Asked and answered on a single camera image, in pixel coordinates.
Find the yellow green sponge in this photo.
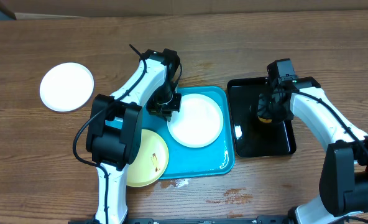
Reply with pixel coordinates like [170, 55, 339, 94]
[258, 116, 273, 123]

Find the white plate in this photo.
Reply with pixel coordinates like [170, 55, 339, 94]
[167, 93, 224, 148]
[39, 62, 94, 112]

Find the yellow plate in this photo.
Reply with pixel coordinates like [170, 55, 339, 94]
[127, 129, 169, 187]

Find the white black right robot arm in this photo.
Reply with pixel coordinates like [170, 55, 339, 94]
[257, 75, 368, 223]

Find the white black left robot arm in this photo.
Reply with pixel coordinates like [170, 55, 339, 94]
[84, 49, 182, 223]

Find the black plastic tray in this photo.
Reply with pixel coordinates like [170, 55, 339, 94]
[227, 77, 297, 158]

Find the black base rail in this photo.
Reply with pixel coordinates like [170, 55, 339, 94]
[68, 215, 292, 224]

